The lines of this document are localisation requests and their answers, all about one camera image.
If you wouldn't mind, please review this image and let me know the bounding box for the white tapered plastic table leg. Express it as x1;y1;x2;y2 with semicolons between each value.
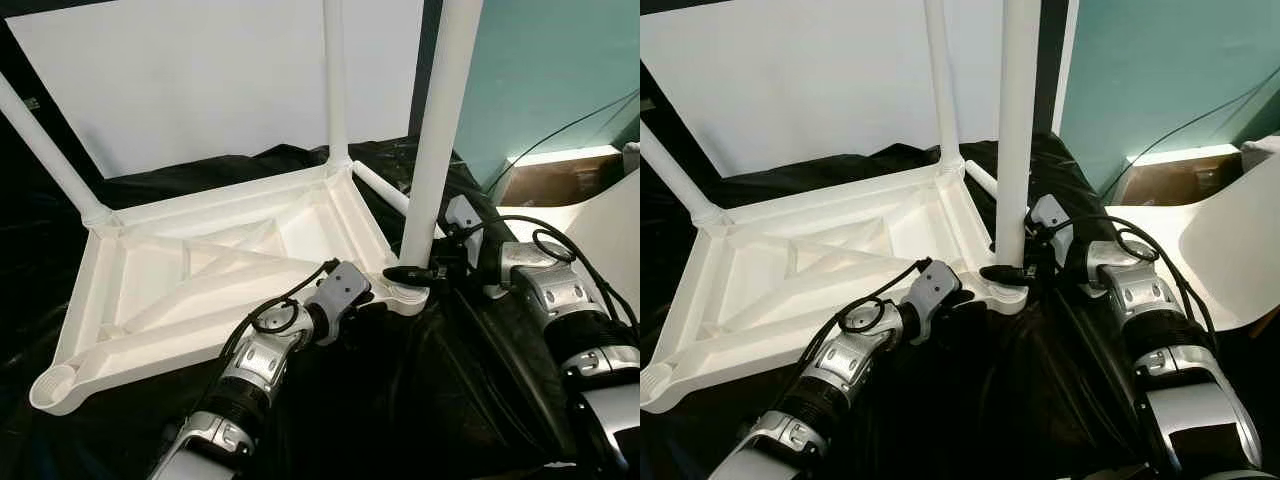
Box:
322;0;353;171
963;160;1001;201
0;72;113;229
640;120;723;229
993;0;1043;271
398;0;486;273
352;160;446;241
922;0;966;171

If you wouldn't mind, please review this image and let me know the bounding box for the white plastic table top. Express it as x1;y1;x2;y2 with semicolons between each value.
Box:
640;158;1031;413
28;160;431;416

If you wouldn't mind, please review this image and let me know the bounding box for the black plastic sheet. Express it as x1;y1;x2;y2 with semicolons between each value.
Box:
0;135;640;480
640;130;1241;480

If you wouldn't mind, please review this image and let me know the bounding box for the brown cardboard box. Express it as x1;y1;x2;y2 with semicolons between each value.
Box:
495;150;621;206

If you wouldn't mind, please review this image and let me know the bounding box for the white plastic shell chair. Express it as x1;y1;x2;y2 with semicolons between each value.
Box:
1105;150;1280;336
497;168;640;306

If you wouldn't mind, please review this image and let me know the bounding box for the large white board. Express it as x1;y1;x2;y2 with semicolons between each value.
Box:
640;0;1001;181
5;0;426;181

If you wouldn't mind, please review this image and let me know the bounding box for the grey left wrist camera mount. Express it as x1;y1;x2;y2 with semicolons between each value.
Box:
315;260;373;319
905;260;963;319

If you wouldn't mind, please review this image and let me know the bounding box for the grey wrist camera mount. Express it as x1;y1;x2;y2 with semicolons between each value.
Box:
905;260;963;319
443;195;484;246
1030;193;1074;246
315;260;373;319

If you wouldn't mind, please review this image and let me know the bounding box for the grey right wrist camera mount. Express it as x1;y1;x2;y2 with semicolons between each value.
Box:
1030;193;1074;246
443;195;484;246

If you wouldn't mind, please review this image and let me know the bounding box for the thin black wall cable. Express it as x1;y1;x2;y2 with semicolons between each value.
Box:
1100;70;1280;196
485;90;640;196

